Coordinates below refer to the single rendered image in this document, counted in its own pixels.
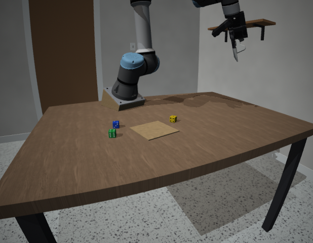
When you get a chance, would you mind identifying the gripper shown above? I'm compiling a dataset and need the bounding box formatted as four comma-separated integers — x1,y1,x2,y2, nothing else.
225,11,248,62

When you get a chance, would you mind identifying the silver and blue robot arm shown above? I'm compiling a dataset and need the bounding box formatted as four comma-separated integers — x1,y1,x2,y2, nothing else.
111,0,240,101

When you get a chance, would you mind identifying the blue die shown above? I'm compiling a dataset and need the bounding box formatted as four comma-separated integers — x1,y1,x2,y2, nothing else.
112,121,119,129

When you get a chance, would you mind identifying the yellow die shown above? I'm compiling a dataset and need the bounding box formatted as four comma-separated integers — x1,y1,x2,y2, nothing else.
170,115,177,123

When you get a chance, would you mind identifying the green die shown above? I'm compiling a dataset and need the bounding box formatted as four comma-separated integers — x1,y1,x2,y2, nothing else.
108,129,116,138

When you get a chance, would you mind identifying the tan flat mat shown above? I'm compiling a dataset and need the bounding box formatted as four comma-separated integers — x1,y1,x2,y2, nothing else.
130,121,179,141

